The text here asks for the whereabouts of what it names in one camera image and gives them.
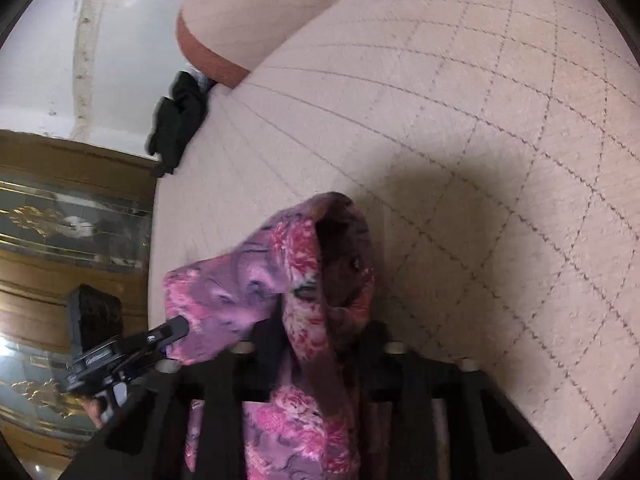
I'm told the purple pink floral shirt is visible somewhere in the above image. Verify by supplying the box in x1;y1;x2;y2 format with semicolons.
163;192;374;479

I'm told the black clothes pile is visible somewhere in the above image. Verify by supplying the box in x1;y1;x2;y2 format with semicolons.
145;70;217;179

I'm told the person's left hand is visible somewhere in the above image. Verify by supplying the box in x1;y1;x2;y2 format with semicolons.
80;396;107;428

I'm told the wooden glass-panel door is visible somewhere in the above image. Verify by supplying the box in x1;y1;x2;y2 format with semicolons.
1;130;155;479

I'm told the pink bolster cushion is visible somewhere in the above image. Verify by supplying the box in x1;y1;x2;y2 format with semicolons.
176;0;338;88

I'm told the pink quilted mattress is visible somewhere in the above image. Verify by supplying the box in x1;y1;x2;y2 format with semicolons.
149;0;639;479

